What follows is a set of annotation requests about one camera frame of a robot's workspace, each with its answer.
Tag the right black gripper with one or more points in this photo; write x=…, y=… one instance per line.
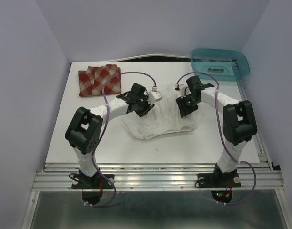
x=184, y=109

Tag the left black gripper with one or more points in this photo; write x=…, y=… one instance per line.
x=148, y=106

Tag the white cloth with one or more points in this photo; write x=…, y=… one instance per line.
x=163, y=118

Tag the red checked skirt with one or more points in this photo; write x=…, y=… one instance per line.
x=92, y=80

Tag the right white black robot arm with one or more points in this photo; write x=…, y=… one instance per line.
x=236, y=125

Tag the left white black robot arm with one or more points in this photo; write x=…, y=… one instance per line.
x=85, y=129

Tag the teal plastic basket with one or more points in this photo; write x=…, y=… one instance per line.
x=223, y=65

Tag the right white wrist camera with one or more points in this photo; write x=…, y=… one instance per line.
x=184, y=90

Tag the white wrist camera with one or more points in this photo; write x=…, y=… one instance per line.
x=184, y=90
x=154, y=96

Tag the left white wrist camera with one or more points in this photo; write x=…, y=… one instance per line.
x=154, y=96

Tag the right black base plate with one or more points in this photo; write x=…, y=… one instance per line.
x=209, y=180

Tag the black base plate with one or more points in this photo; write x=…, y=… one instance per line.
x=81, y=181
x=209, y=180

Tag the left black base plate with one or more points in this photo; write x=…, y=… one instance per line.
x=81, y=181

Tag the aluminium frame rail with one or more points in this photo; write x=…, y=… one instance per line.
x=155, y=177

